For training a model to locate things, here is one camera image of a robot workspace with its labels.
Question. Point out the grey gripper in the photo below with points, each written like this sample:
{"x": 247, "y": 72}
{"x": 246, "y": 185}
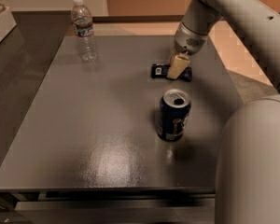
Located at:
{"x": 188, "y": 42}

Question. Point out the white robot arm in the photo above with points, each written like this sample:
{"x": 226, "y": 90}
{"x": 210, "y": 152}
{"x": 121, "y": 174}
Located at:
{"x": 248, "y": 159}

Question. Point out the dark blue pepsi can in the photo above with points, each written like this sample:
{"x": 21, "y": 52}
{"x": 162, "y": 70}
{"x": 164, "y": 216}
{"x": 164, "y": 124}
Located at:
{"x": 175, "y": 106}

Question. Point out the clear plastic water bottle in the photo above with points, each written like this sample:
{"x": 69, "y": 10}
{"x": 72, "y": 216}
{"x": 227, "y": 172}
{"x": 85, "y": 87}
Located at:
{"x": 82, "y": 22}

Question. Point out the white box at left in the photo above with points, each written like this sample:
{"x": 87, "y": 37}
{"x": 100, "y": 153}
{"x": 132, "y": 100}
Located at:
{"x": 7, "y": 23}

